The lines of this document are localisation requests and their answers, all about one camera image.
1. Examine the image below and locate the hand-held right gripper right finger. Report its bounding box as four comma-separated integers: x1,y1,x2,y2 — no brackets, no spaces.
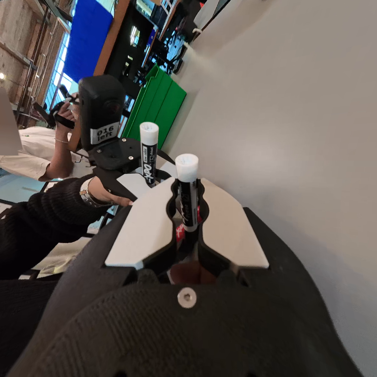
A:
197,177,270,270

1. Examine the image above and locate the person's left hand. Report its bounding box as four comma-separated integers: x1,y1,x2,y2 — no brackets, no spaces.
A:
88,177,134,207

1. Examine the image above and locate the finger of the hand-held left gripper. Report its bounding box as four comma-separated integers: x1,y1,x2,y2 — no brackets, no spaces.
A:
156,160,178,185
116,173,154,204

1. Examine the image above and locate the person's right hand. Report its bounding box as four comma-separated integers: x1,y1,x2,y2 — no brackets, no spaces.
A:
170,263,217,285

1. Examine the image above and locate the metal band wristwatch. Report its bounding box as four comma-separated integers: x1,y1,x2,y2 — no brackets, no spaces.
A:
79,178,114,208

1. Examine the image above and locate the wooden-top desk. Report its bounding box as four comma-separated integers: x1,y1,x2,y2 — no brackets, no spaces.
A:
94,0,177,87

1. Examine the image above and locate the red dry erase marker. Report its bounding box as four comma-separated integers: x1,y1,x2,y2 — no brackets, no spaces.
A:
176,206,204,240

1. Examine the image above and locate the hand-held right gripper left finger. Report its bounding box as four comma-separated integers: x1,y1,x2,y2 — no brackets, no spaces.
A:
104,177,178,270

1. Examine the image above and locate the person's left forearm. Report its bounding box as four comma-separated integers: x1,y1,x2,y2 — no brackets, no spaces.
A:
0,175,95,280

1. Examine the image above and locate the black dry erase marker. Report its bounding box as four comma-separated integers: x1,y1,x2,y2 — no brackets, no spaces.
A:
175,153,200,261
139,121,160,188

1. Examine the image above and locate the green plastic bin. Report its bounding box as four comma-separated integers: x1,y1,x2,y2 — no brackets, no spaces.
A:
121,64,188,154

